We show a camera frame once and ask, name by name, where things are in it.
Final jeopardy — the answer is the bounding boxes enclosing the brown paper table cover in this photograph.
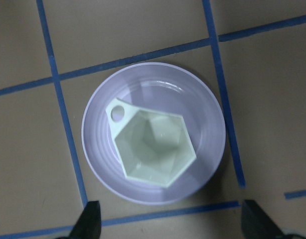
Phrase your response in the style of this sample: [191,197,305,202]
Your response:
[0,0,306,239]

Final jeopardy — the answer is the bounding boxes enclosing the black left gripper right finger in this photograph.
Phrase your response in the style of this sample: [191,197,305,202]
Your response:
[241,199,286,239]

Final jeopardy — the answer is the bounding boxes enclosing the white angular cup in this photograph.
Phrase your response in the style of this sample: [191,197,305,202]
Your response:
[106,98,197,188]

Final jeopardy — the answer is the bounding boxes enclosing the lavender plate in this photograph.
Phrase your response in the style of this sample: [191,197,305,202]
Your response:
[81,62,226,205]

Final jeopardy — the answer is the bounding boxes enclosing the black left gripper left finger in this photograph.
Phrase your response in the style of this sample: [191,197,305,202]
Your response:
[68,201,101,239]

